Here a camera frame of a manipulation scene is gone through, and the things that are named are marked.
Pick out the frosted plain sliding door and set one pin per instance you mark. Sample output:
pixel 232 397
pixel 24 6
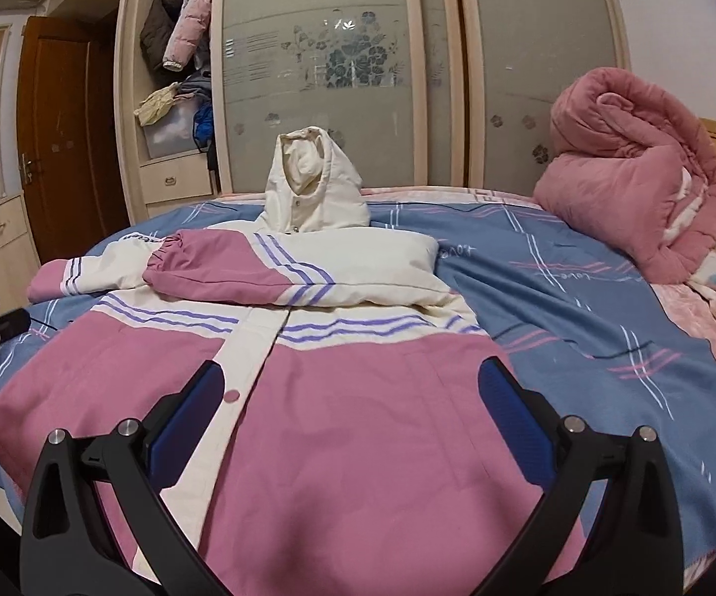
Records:
pixel 519 43

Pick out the rolled pink quilt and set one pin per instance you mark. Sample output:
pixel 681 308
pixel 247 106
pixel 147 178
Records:
pixel 631 155

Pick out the blue bag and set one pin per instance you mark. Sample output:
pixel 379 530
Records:
pixel 204 124

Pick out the frosted floral sliding door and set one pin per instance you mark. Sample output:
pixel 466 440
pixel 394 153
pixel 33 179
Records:
pixel 333 124

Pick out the beige wardrobe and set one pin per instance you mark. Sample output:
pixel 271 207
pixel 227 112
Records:
pixel 128 105

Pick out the blue plaid bed sheet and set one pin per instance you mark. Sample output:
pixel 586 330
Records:
pixel 550 298

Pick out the dark hanging jacket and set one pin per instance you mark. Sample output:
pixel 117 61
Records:
pixel 159 31

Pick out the pink and white hooded jacket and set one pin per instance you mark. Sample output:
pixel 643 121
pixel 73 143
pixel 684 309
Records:
pixel 345 447

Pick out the brown wooden door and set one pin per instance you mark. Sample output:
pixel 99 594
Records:
pixel 72 136

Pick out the wardrobe drawer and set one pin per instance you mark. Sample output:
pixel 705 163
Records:
pixel 171 180

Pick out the clear plastic storage box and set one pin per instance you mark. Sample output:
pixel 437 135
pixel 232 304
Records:
pixel 171 133

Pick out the pink puffer jacket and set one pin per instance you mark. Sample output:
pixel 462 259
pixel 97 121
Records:
pixel 187 25

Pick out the beige crumpled cloth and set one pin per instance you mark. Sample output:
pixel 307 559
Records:
pixel 156 104

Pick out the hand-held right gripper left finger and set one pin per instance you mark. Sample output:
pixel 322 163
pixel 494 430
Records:
pixel 187 428

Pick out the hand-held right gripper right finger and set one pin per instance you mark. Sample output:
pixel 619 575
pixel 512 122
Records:
pixel 513 422

